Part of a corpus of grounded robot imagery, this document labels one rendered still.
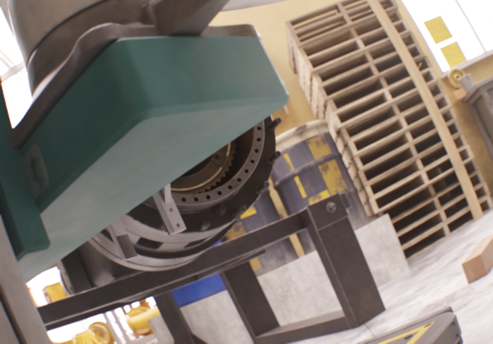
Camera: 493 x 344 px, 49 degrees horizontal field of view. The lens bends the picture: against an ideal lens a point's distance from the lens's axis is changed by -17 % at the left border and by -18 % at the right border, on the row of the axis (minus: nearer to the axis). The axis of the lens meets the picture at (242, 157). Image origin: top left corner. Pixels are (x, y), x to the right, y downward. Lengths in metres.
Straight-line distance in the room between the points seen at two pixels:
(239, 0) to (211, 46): 0.17
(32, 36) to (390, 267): 3.81
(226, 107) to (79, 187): 0.13
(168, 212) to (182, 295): 3.44
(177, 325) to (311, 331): 1.21
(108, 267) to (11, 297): 1.99
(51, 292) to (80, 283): 7.60
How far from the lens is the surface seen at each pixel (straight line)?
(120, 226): 1.02
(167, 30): 0.45
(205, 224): 1.49
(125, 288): 2.47
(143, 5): 0.46
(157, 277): 2.51
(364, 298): 2.83
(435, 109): 4.97
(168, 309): 4.08
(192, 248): 1.80
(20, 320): 0.45
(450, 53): 6.77
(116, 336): 9.98
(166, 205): 0.91
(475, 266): 2.35
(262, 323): 3.75
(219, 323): 4.19
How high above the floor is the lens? 0.44
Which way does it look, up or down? 10 degrees up
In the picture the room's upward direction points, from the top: 25 degrees counter-clockwise
